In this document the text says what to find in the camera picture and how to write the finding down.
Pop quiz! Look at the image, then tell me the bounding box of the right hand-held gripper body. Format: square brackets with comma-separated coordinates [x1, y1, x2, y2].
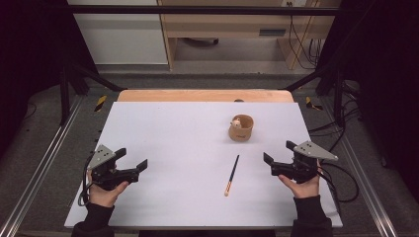
[271, 140, 339, 185]

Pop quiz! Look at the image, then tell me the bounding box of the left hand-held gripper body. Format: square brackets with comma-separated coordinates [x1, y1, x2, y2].
[86, 144, 139, 192]

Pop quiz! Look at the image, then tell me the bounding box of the brown wooden pen holder cup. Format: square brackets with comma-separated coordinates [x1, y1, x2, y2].
[228, 114, 255, 143]

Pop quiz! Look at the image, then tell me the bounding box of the black pen with orange end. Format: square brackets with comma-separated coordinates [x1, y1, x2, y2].
[223, 154, 240, 198]

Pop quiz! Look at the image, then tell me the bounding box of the person's right hand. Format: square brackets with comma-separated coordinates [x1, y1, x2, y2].
[278, 161, 322, 199]

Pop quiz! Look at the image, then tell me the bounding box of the person's left hand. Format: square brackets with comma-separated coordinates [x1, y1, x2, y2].
[86, 171, 130, 208]

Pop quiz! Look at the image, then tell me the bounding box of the white table cover board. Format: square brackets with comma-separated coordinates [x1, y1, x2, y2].
[63, 101, 344, 229]

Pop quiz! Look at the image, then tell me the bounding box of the yellow black tape marker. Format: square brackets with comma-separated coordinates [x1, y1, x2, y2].
[304, 96, 324, 112]
[94, 95, 109, 114]

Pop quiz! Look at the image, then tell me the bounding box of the black metal stand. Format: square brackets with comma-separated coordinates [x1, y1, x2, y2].
[58, 62, 128, 126]
[284, 61, 348, 128]

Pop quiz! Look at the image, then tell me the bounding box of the white cabinet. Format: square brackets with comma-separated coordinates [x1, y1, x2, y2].
[66, 0, 169, 66]

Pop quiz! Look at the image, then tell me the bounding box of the black curtain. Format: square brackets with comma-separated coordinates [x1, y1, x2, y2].
[0, 0, 97, 160]
[316, 0, 419, 201]

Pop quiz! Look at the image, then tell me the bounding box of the light wooden desk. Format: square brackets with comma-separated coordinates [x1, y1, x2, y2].
[157, 0, 342, 71]

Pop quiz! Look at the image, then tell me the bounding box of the black chair base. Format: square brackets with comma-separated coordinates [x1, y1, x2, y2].
[182, 37, 220, 46]

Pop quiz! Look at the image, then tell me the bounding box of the left hand-held gripper cable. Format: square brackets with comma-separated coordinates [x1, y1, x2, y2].
[77, 154, 96, 207]

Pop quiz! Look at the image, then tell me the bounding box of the hand-held gripper cable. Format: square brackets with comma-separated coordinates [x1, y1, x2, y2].
[316, 166, 342, 215]
[77, 154, 96, 207]

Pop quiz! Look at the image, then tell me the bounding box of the right hand-held gripper cable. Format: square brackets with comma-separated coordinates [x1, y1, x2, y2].
[316, 166, 342, 215]

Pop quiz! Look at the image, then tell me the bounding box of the black floor cable loop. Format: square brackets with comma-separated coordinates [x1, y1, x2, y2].
[307, 108, 362, 203]

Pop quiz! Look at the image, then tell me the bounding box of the aluminium floor rail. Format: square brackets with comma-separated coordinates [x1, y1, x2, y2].
[320, 98, 400, 237]
[0, 95, 85, 237]

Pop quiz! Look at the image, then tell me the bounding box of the bunch of black desk cables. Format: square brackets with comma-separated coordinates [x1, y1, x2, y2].
[287, 1, 323, 70]

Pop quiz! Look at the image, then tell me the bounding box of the black horizontal frame bar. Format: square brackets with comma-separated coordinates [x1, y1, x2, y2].
[42, 4, 341, 17]

